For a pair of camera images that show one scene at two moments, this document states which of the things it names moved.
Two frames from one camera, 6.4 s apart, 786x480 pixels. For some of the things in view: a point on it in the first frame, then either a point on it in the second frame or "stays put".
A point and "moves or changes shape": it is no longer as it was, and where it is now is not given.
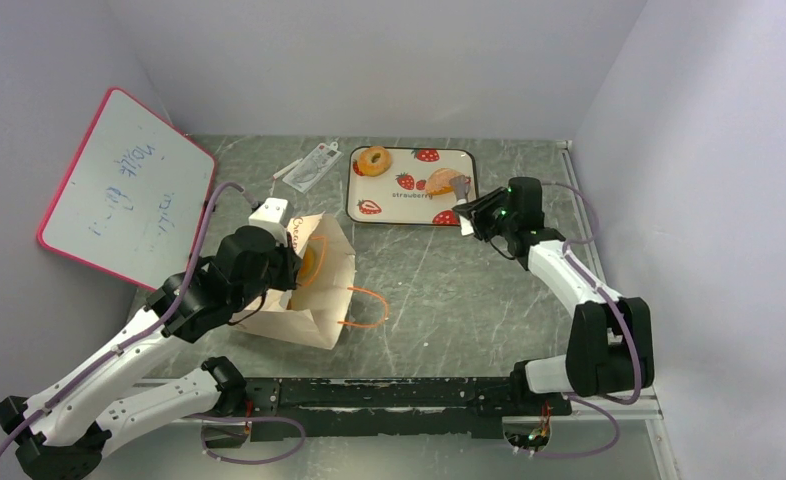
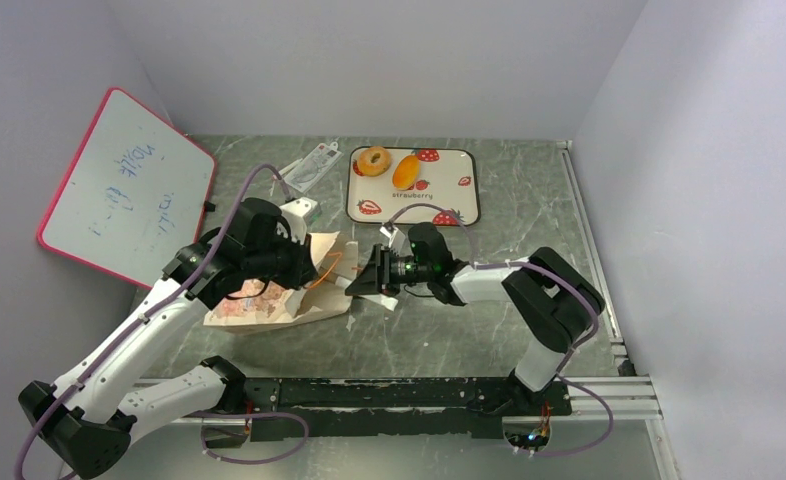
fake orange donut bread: [373, 169] stays put
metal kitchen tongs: [461, 188] to [379, 299]
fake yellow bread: [438, 181] to [405, 172]
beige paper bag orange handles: [316, 310] moves or changes shape
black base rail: [445, 407] stays put
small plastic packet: [312, 167] stays put
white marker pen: [287, 168] stays put
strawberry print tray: [399, 197] stays put
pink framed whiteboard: [131, 201] stays put
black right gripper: [474, 211] to [380, 271]
